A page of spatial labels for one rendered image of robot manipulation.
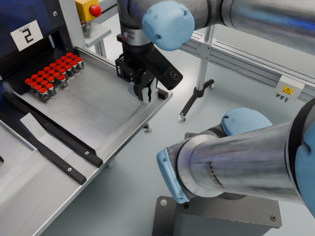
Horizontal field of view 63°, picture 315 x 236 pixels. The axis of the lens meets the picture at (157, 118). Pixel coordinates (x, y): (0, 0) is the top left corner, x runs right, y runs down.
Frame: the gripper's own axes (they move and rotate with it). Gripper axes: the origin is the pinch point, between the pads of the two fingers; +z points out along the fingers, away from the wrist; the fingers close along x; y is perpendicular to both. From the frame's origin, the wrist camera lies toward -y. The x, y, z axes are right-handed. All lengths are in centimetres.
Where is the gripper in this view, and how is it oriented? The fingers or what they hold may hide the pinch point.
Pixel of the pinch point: (148, 103)
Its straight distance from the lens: 71.7
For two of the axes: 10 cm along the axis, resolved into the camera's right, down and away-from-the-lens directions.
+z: 0.0, 6.4, 7.7
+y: -8.1, -4.5, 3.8
